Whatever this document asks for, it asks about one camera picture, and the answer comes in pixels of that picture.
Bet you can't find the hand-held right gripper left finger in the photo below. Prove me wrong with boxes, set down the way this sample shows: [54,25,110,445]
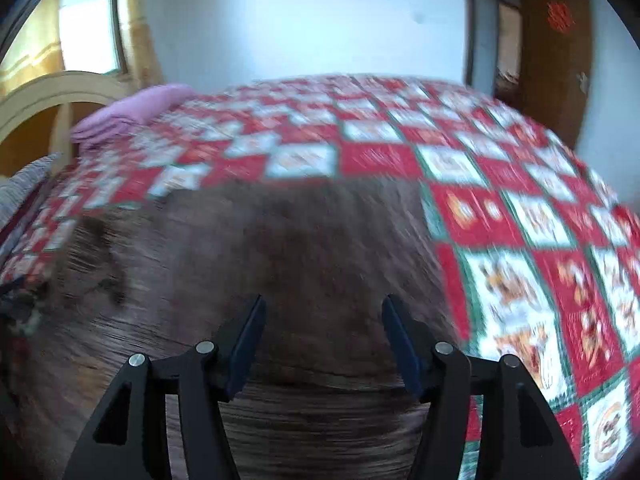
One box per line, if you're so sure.
[62,294,267,480]

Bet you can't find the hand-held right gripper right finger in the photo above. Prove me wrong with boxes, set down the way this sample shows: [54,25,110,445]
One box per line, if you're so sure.
[381,295,583,480]

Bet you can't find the brown knitted sweater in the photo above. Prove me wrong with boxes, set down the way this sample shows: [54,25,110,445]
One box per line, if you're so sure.
[10,177,471,480]

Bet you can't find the red checked printed blanket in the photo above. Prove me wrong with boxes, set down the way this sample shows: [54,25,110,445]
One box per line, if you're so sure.
[0,74,640,480]

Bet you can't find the folded pink blanket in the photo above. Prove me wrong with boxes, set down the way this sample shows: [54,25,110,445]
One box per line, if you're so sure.
[70,83,198,147]

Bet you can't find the striped pillow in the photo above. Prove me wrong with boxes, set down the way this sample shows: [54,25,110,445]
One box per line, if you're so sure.
[0,152,63,233]

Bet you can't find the brown wooden door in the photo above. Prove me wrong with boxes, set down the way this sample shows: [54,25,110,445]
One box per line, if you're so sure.
[517,0,594,147]

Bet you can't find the yellow curtain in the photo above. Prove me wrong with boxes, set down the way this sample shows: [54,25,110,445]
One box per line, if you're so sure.
[0,0,66,97]
[125,0,167,92]

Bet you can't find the wooden headboard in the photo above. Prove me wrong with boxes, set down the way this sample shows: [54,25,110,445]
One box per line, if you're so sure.
[0,71,136,178]

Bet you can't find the window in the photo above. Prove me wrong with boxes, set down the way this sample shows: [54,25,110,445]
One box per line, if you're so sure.
[60,0,126,76]

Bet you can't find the red paper door decoration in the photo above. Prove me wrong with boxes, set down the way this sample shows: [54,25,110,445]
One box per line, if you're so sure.
[546,1,576,36]

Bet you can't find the dark door frame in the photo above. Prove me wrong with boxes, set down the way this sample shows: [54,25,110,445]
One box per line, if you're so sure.
[462,0,526,107]

